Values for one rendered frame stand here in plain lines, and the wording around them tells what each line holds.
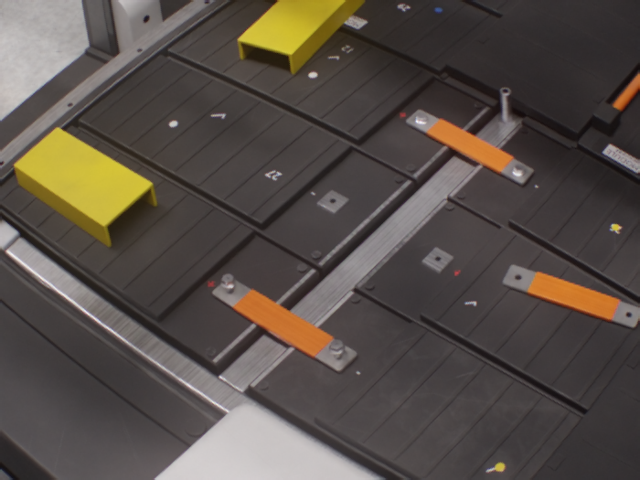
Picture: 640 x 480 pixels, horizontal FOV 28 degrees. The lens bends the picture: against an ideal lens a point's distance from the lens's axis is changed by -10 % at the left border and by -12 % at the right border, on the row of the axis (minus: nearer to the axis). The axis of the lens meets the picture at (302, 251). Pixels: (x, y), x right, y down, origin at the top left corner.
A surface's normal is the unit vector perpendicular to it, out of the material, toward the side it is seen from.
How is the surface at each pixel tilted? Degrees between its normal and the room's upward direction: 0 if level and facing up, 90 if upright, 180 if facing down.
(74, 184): 0
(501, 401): 0
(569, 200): 0
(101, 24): 90
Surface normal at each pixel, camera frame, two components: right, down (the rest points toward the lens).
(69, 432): -0.10, -0.68
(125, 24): -0.65, 0.59
